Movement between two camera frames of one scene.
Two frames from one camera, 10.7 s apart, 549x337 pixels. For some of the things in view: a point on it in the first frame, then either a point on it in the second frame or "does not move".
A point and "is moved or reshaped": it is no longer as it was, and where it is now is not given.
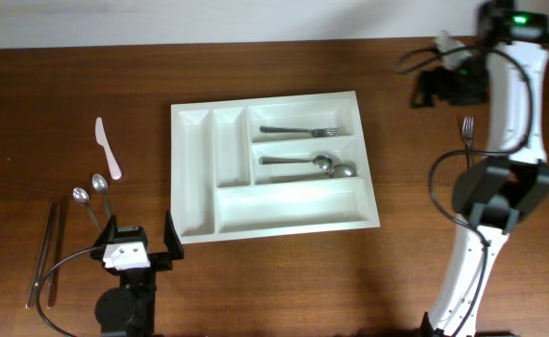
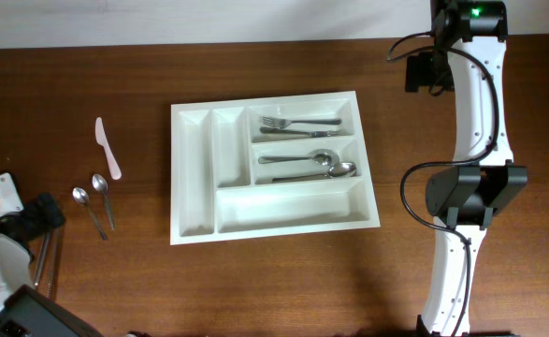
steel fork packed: [317, 132] does not move
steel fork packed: [468, 134] is moved or reshaped
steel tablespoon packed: [338, 170] does not move
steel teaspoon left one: [80, 196] does not move
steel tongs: [42, 252] does not move
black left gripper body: [142, 277] -> [37, 219]
